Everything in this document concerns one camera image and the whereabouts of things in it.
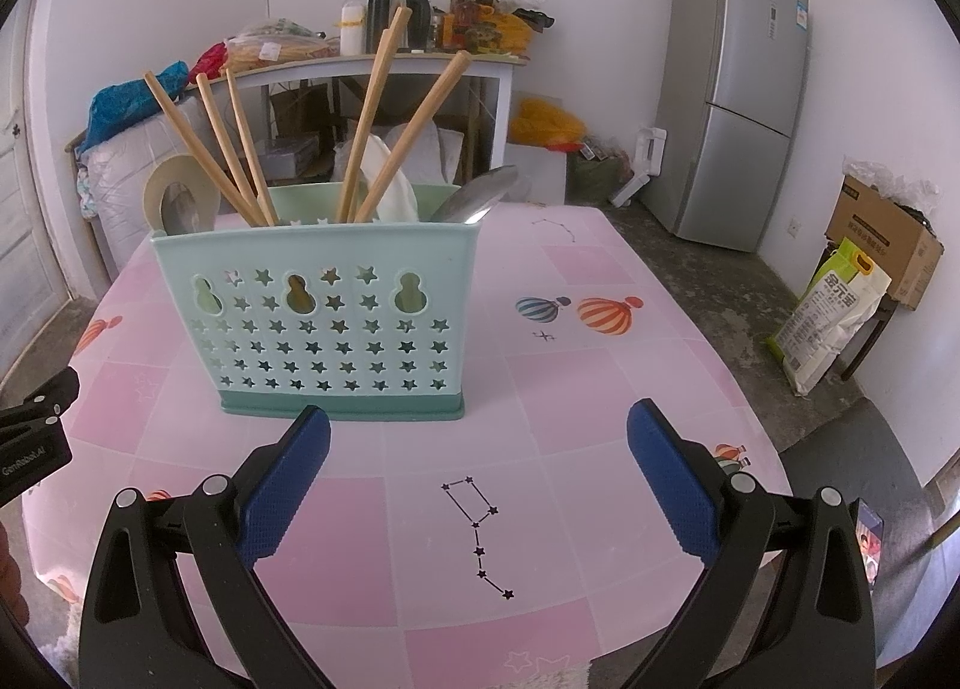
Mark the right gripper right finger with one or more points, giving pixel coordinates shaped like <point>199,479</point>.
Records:
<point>818,627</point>

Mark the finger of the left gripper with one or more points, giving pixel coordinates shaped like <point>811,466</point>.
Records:
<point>34,443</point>

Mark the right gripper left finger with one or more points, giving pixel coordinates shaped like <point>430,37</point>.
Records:
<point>138,628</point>

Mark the large wrapped white bundle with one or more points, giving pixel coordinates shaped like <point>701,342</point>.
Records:
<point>110,182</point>

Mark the red oil bottle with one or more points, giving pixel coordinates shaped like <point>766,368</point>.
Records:
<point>471,32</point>

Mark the cream ceramic soup spoon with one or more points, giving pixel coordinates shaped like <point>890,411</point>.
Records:
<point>184,169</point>

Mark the small dark metal spoon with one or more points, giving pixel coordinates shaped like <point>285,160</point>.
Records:
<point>178,210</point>

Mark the white panel door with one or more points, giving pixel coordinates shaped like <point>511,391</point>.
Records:
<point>32,286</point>

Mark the pink balloon pattern tablecloth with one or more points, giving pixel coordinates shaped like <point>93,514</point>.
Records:
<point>516,541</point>

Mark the white plastic bottle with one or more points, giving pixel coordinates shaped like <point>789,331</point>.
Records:
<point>352,27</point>

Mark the white sack under table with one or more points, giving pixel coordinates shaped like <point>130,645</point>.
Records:
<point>433,160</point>

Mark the cardboard box by wall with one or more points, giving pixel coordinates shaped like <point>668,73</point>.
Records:
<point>899,243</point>

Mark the mint green utensil holder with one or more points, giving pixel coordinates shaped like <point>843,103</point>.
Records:
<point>367,321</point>

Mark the left human hand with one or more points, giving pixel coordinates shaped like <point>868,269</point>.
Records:
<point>10,582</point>

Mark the yellow green rice bag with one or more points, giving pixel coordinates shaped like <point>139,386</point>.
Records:
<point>844,293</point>

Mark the silver refrigerator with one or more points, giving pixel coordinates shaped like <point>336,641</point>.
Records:
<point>734,76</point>

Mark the yellow plastic bag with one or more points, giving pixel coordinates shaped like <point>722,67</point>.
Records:
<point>543,125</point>

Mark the wooden chopstick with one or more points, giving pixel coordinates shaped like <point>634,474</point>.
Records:
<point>263,197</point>
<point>382,62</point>
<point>428,108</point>
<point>227,148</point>
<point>198,150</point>

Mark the large steel soup spoon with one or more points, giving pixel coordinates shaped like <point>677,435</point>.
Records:
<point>473,201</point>

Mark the red plastic bag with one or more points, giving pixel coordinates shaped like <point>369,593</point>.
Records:
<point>210,63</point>

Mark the clear bag of noodles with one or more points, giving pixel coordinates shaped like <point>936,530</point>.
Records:
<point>276,43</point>

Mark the black electric kettle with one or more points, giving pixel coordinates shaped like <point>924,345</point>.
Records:
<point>416,35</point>

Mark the black thermos flask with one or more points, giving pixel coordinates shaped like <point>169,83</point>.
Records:
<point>378,18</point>

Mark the blue plastic bag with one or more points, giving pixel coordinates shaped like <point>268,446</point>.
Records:
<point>119,107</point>

